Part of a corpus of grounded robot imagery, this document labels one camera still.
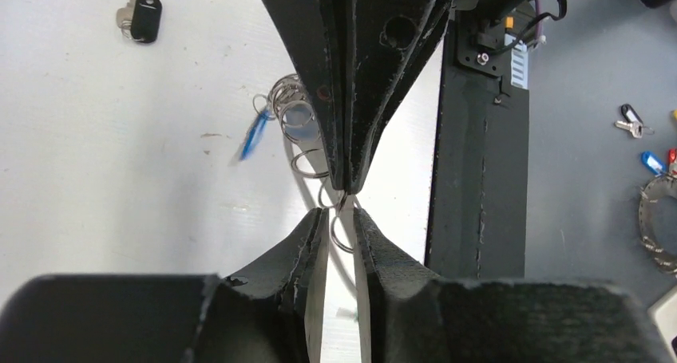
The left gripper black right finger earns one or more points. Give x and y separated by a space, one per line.
408 313

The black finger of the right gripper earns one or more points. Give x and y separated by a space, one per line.
382 38
313 34

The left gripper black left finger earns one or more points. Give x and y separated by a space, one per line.
271 310

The keyring with coloured key tags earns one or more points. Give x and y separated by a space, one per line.
288 105

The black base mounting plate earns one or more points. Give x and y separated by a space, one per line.
478 199

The key with black tag spare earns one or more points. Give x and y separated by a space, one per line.
632 123

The blue key tag spare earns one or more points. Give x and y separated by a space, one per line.
653 163

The red key tag spare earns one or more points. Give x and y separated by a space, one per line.
672 156

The right white cable duct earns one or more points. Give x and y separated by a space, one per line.
519 66

